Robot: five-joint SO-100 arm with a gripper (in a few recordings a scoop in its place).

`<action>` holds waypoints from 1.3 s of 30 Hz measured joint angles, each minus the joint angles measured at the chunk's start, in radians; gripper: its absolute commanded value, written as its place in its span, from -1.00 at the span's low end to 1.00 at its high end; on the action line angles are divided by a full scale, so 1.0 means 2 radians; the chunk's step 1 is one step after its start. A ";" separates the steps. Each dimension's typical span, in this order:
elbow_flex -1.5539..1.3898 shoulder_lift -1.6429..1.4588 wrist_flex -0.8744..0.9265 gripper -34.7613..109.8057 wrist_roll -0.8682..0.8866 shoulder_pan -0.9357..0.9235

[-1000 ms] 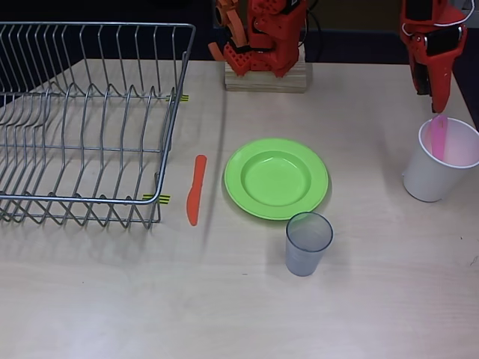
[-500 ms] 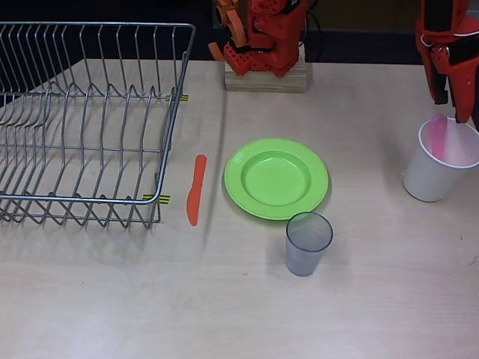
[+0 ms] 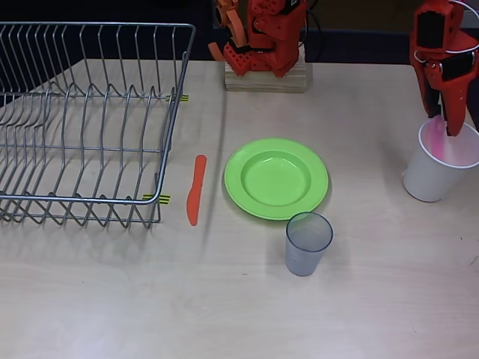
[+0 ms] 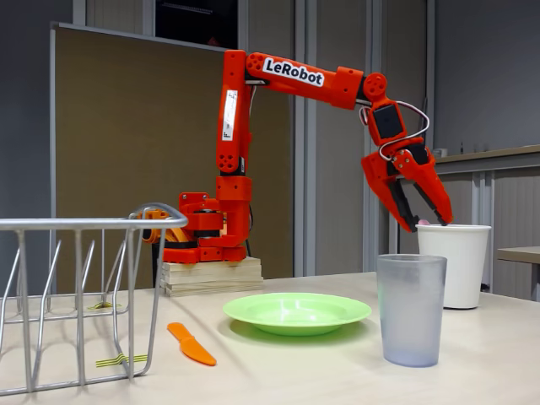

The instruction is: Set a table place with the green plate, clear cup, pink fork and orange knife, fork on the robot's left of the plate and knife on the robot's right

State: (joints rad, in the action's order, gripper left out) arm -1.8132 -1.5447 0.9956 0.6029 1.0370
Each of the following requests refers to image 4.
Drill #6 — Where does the translucent plastic cup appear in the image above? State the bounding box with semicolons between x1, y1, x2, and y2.
375;253;448;368

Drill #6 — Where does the green plastic plate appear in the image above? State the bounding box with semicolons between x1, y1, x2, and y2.
222;292;373;338

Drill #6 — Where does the orange plastic knife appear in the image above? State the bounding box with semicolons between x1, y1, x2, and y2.
166;321;218;367

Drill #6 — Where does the grey cabinet with counter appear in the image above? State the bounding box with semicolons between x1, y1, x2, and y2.
386;144;540;301

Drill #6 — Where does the white paper cup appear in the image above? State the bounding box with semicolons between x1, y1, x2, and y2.
415;224;493;311

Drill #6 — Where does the beige side table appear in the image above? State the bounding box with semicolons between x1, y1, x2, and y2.
496;246;540;303

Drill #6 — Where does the wooden base block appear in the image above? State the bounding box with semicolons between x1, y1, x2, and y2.
161;256;264;298

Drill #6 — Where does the light orange clamp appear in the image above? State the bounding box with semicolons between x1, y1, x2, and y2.
128;208;198;246

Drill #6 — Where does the dark window pane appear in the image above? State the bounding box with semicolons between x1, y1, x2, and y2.
154;0;240;51

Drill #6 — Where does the brown partition board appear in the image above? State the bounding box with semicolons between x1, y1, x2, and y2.
49;21;292;292

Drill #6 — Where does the white wrist servo cable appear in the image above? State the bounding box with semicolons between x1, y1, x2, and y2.
378;100;431;162

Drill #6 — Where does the metal wire dish rack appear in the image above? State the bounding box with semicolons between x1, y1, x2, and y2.
0;202;189;396

